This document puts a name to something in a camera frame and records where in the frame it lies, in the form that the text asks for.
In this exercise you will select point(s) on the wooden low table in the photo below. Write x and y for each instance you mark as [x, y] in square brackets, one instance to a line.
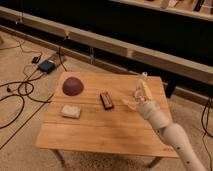
[119, 130]

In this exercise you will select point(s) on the dark red upturned bowl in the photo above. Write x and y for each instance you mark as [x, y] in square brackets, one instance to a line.
[72, 86]

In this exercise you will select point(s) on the yellow pepper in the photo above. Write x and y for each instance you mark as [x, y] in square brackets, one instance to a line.
[147, 91]

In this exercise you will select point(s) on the small black plug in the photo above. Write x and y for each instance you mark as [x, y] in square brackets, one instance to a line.
[36, 59]

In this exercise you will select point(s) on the long wooden shelf rail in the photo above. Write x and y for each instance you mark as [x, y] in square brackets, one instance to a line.
[171, 63]

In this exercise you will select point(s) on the white robotic hand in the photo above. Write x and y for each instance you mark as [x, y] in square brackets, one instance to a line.
[147, 105]

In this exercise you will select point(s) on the beige sponge block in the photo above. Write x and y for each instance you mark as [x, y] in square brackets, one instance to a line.
[71, 111]

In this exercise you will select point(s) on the blue power adapter box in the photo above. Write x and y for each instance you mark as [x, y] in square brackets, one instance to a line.
[46, 66]

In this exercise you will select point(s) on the red rectangular box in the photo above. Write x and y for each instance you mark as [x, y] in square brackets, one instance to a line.
[106, 100]

